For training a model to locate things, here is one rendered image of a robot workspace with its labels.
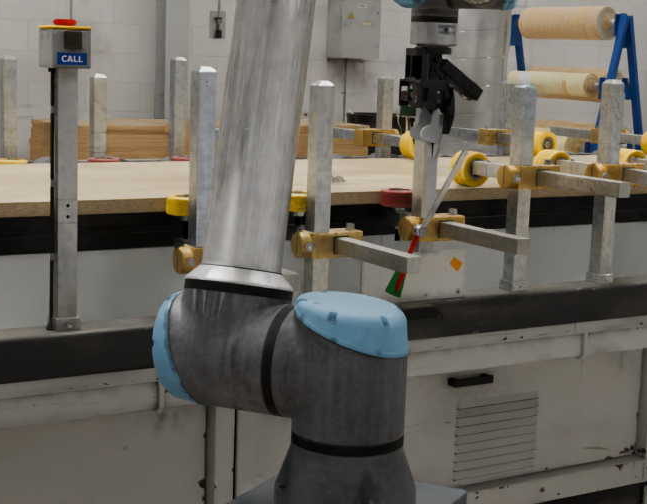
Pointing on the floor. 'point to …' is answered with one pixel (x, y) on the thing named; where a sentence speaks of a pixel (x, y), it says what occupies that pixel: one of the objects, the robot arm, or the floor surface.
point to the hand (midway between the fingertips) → (436, 151)
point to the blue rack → (623, 30)
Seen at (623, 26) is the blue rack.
